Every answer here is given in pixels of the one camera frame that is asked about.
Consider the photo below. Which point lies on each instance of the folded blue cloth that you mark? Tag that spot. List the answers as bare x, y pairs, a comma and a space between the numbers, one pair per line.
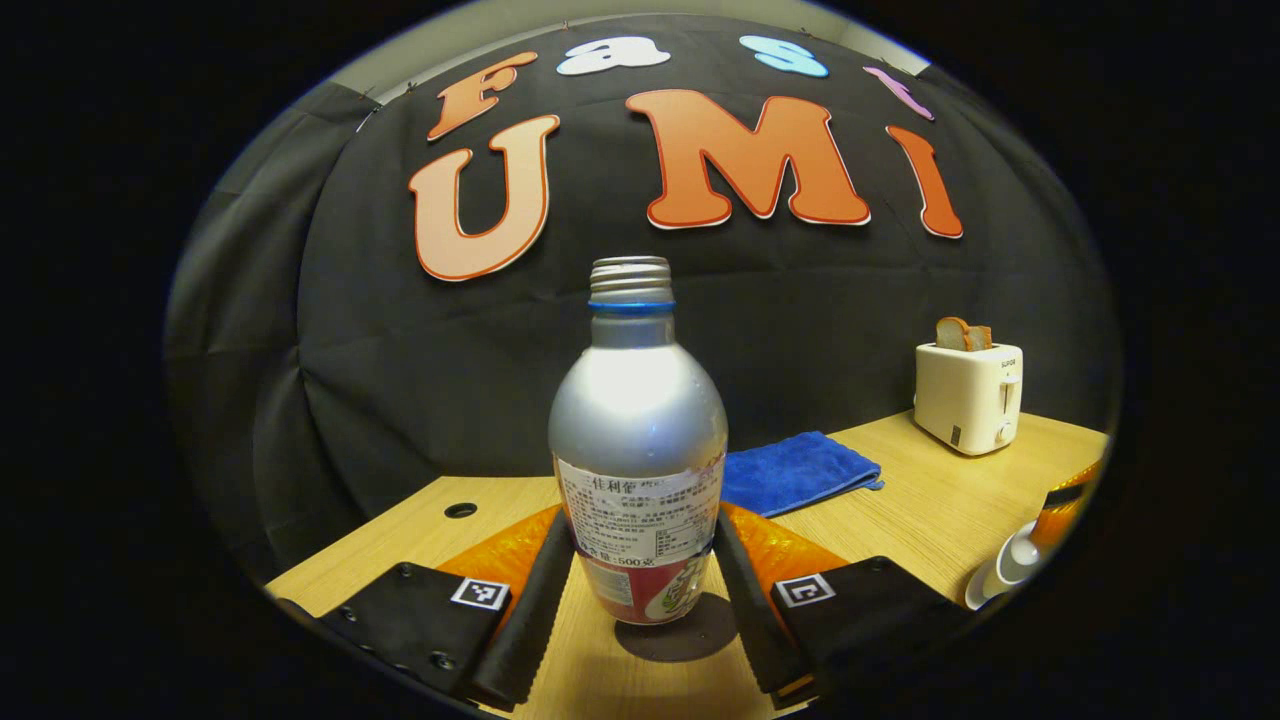
790, 470

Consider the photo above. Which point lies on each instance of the silver water bottle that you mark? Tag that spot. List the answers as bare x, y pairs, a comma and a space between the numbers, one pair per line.
640, 400

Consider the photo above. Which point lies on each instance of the white saucer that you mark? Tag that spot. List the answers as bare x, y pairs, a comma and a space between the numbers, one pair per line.
978, 595

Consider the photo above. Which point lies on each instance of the dark brown round coaster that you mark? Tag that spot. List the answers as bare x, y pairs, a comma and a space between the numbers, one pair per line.
690, 640

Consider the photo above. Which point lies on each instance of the white toaster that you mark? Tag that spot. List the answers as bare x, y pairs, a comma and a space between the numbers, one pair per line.
960, 400

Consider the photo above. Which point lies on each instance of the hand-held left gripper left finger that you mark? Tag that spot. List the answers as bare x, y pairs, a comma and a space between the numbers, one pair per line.
530, 625

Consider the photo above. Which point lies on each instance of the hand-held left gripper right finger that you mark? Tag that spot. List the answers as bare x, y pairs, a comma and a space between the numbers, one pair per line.
755, 625

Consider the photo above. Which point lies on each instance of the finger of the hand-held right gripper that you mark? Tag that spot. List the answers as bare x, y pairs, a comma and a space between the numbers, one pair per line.
1065, 522

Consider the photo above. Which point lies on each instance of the bread slice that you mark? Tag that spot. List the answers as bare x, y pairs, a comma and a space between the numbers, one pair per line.
952, 335
980, 339

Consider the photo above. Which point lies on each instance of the white teacup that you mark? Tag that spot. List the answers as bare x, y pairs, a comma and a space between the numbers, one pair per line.
1005, 570

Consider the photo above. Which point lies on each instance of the white teacup lid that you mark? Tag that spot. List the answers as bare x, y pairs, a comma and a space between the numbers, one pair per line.
1028, 540

